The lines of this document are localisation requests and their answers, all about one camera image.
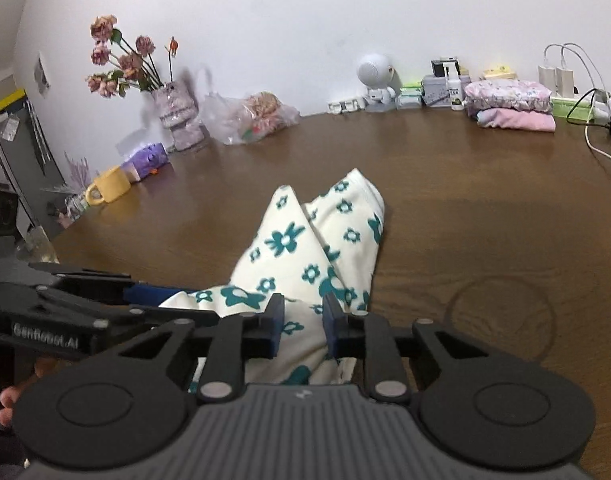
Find yellow mug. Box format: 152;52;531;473
85;165;132;206

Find light green box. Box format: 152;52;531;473
550;96;597;124

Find white spray bottle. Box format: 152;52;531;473
446;64;465;112

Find purple tissue pack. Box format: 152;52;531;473
116;132;170;182

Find dark box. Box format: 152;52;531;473
0;186;20;239

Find pink knitted vase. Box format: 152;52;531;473
150;80;209;154

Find grey metal tin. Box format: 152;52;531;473
421;74;471;109

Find grey metal cabinet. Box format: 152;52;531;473
0;85;69;242

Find person's left hand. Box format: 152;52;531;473
0;353;61;428

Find pink ruffled garment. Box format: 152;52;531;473
464;79;554;112

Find white charger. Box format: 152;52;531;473
555;66;577;100
538;64;557;99

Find plain pink garment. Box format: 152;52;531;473
476;107;557;134

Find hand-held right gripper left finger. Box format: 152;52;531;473
118;292;286;404

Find black small box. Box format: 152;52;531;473
431;57;461;79

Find small glass jar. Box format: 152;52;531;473
62;191;91;221

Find cream teal floral garment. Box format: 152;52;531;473
158;167;387;386

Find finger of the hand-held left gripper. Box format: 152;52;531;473
28;261;201;307
35;284;221;334

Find white power strip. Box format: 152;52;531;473
573;92;611;124

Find white hook strip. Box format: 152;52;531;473
328;97;369;115

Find white astronaut speaker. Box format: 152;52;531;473
356;54;401;113

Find white cable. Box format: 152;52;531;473
543;42;611;111
583;122;611;191

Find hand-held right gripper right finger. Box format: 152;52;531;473
321;292;491;404

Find grey paper note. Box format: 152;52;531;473
34;52;51;96

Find purple dried grass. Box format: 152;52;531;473
41;154;94;201

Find clear plastic snack bag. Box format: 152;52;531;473
200;91;302;146

